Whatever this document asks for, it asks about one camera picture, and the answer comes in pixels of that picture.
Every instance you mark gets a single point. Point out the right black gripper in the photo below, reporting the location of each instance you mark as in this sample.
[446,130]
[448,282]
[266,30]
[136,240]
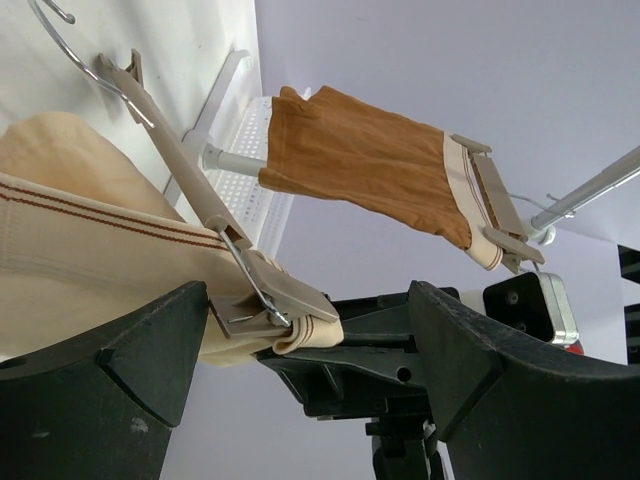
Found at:
[376,371]

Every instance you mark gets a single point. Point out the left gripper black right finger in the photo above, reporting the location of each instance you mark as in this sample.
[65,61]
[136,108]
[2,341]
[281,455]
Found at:
[509,406]

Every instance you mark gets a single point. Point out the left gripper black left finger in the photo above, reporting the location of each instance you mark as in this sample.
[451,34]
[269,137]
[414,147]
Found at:
[103,404]

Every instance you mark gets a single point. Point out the wooden clip hanger with beige underwear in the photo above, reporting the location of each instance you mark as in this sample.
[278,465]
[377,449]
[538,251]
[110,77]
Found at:
[277,301]

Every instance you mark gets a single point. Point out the beige underwear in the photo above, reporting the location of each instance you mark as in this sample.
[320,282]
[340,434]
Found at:
[86,238]

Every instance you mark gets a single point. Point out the wooden hanger with brown underwear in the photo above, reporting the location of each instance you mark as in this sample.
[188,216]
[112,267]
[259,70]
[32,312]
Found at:
[498,235]

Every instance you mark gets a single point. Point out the brown underwear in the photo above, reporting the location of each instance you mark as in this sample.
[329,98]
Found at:
[333,146]

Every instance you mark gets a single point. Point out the white plastic basket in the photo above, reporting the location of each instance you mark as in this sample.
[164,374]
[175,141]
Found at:
[233,172]

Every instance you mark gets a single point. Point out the white clothes rack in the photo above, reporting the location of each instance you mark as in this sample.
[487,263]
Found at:
[239,82]

